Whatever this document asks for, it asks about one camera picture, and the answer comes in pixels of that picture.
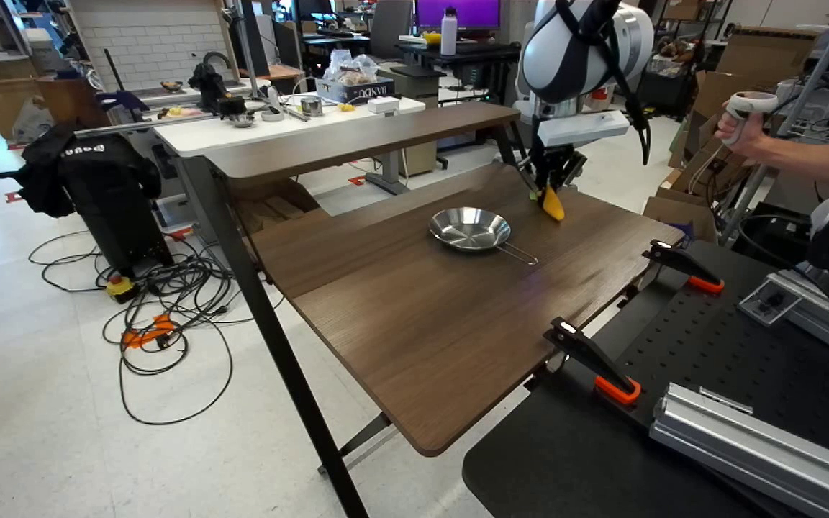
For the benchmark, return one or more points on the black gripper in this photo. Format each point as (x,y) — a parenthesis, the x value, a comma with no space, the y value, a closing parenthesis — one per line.
(552,167)

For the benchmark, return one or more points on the yellow toy carrot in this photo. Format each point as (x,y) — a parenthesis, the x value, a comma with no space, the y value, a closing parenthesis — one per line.
(549,202)

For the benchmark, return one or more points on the person's forearm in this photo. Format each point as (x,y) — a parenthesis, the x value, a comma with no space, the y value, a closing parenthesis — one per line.
(801,159)

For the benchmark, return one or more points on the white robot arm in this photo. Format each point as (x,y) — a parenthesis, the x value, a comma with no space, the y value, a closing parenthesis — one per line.
(571,49)

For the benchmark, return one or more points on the silver metal pan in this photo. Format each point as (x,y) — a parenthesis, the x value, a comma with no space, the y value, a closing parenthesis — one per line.
(476,231)

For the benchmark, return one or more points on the person's hand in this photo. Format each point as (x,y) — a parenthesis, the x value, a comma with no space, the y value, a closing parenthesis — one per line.
(742,136)

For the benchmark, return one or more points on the cardboard boxes pile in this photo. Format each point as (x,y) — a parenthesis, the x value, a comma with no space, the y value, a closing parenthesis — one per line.
(699,167)

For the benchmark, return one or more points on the near black orange clamp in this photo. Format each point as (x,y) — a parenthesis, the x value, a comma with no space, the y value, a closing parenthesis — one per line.
(607,379)

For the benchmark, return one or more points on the black orange clamp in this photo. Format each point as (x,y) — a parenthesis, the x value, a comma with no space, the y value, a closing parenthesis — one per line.
(698,274)
(607,379)

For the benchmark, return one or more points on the purple monitor screen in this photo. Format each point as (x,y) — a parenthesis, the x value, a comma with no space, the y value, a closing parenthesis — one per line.
(473,15)

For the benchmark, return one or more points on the far black orange clamp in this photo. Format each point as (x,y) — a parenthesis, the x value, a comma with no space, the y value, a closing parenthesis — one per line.
(698,274)

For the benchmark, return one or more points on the white water bottle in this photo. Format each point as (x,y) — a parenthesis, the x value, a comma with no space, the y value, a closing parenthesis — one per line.
(450,31)

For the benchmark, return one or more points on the white handheld controller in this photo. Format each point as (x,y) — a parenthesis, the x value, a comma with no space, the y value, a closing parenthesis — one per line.
(739,104)

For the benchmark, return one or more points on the white top back desk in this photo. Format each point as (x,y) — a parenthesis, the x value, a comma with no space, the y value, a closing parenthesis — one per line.
(292,148)

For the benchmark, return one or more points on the orange power plug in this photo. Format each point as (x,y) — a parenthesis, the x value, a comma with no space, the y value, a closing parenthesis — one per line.
(158,328)

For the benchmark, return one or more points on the black bag on stand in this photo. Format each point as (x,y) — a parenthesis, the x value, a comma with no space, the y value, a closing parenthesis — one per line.
(107,183)

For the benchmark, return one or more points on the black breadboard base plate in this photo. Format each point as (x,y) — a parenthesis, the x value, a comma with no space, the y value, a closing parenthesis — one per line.
(567,454)

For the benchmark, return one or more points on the aluminium extrusion rail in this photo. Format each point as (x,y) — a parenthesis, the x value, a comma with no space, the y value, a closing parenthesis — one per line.
(742,448)

